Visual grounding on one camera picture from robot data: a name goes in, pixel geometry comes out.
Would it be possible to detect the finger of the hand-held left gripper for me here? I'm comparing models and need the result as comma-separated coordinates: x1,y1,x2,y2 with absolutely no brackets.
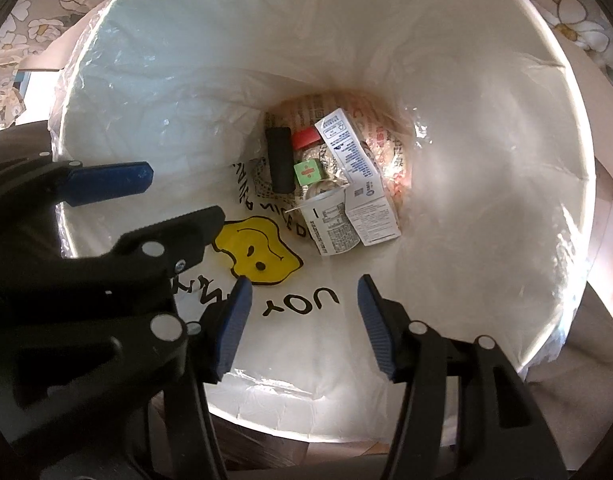
0,157,154,231
0,205,226,456

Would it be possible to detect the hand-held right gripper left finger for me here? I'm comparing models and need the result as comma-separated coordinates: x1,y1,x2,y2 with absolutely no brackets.
131,275,253,480

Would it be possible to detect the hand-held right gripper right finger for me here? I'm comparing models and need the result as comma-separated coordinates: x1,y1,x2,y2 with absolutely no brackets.
357,274,569,480

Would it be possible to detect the white smiley plastic bag liner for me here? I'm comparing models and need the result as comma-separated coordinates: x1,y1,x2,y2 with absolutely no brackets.
51,0,597,401

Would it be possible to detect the white yogurt cup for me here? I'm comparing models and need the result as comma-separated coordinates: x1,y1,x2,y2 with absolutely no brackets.
291,187,361,257

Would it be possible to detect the white round trash bin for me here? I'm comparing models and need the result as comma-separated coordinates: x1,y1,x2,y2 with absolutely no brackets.
49,0,599,443

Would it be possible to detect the black rectangular bar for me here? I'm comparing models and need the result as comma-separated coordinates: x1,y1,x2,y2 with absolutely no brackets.
265,126,293,195

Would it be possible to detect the small green box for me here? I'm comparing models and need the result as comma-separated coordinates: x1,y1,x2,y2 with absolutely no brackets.
293,158,323,187

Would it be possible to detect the small red box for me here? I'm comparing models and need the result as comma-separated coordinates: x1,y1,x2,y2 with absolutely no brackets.
292,127,323,151

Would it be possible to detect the foil lid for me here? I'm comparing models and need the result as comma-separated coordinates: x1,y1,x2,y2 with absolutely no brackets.
313,157,349,196

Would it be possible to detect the white milk carton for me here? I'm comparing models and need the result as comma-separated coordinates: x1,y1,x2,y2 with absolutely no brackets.
315,107,402,247

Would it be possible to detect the floral patterned cloth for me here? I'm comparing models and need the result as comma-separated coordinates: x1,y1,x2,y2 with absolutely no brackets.
0,0,613,128

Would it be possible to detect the brown printed paper bag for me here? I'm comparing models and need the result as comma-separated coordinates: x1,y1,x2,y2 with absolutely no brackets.
264,89,417,221

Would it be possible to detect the person's grey trouser leg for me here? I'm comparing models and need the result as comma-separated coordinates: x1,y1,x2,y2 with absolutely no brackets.
523,280,613,480

